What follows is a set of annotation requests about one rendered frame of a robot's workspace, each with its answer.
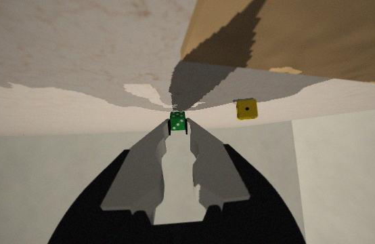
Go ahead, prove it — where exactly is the yellow die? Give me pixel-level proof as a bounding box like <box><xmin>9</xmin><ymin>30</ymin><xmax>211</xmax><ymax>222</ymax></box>
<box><xmin>236</xmin><ymin>99</ymin><xmax>258</xmax><ymax>120</ymax></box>

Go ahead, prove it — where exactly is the tan flat mat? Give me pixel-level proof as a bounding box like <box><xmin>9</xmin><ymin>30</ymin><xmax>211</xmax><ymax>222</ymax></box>
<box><xmin>180</xmin><ymin>0</ymin><xmax>375</xmax><ymax>83</ymax></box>

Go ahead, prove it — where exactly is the green die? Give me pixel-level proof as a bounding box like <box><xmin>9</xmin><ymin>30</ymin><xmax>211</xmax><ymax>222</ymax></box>
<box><xmin>170</xmin><ymin>111</ymin><xmax>185</xmax><ymax>131</ymax></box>

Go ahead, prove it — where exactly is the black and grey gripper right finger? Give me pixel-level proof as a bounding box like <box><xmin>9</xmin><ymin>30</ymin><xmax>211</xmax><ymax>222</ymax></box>
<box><xmin>185</xmin><ymin>118</ymin><xmax>306</xmax><ymax>244</ymax></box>

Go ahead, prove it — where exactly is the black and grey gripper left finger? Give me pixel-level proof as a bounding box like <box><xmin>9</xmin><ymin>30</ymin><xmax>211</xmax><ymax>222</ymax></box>
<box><xmin>48</xmin><ymin>119</ymin><xmax>171</xmax><ymax>244</ymax></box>

